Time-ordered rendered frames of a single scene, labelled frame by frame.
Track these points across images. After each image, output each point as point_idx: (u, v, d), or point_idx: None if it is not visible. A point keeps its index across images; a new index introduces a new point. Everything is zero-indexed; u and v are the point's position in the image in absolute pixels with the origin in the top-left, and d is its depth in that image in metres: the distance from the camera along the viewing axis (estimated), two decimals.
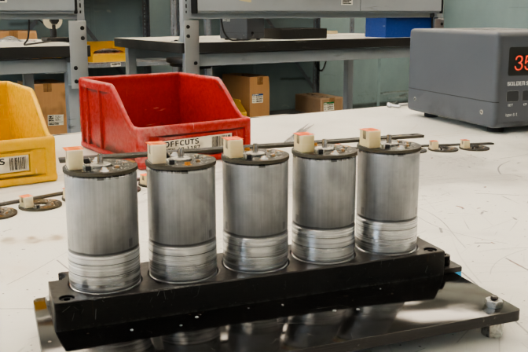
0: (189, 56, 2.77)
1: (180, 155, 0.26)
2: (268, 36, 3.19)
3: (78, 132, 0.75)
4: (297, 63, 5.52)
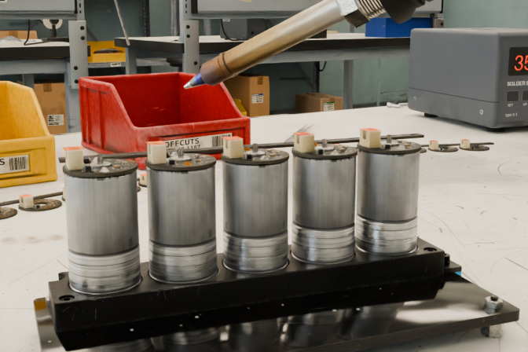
0: (189, 56, 2.77)
1: (180, 155, 0.26)
2: None
3: (78, 132, 0.75)
4: (297, 63, 5.52)
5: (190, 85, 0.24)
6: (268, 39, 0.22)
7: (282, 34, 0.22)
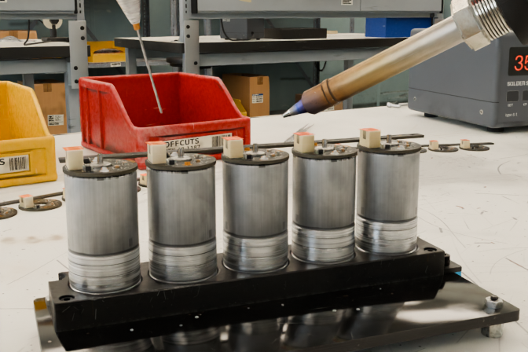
0: (189, 56, 2.77)
1: (180, 155, 0.26)
2: (268, 36, 3.19)
3: (78, 132, 0.75)
4: (297, 63, 5.52)
5: (290, 114, 0.23)
6: (378, 65, 0.21)
7: (394, 60, 0.21)
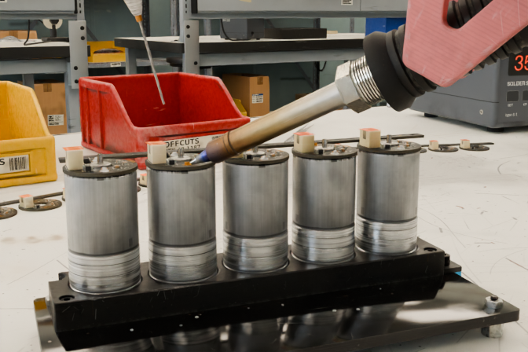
0: (189, 56, 2.77)
1: (180, 155, 0.26)
2: (268, 36, 3.19)
3: (78, 132, 0.75)
4: (297, 63, 5.52)
5: (196, 162, 0.25)
6: (272, 122, 0.23)
7: (286, 119, 0.23)
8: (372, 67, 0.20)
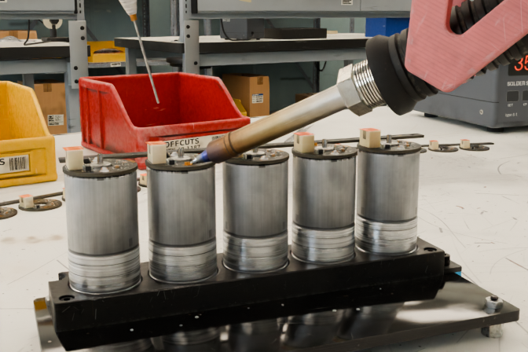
0: (189, 56, 2.77)
1: (180, 155, 0.26)
2: (268, 36, 3.19)
3: (78, 132, 0.75)
4: (297, 63, 5.52)
5: (196, 162, 0.25)
6: (273, 124, 0.23)
7: (287, 120, 0.23)
8: (374, 71, 0.20)
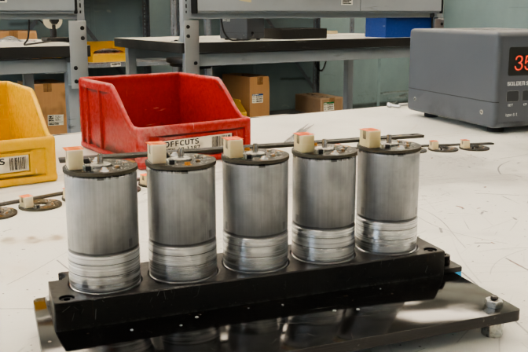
0: (189, 56, 2.77)
1: (180, 155, 0.26)
2: (268, 36, 3.19)
3: (78, 132, 0.75)
4: (297, 63, 5.52)
5: None
6: None
7: None
8: None
